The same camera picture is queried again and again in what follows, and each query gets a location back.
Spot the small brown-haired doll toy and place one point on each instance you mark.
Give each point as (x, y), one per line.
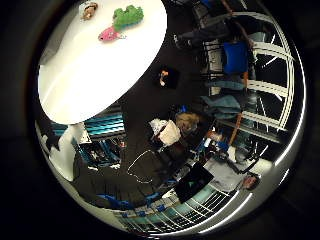
(89, 10)

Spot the green plush dinosaur toy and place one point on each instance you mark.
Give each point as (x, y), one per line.
(126, 17)

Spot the teal blue slatted rack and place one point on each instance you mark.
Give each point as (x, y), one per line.
(105, 124)

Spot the pink plush toy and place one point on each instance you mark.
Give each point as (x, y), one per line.
(109, 34)

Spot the blue-grey jacket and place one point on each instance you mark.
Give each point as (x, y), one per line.
(221, 106)

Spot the seated person in grey shirt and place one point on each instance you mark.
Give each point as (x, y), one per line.
(226, 175)

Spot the orange curved pole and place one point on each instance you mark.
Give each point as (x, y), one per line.
(237, 126)

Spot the standing person in dark clothes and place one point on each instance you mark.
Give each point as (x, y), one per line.
(206, 33)

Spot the blue plastic chair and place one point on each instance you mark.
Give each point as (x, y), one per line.
(236, 57)

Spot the white metal frame rack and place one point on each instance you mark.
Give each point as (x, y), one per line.
(276, 66)

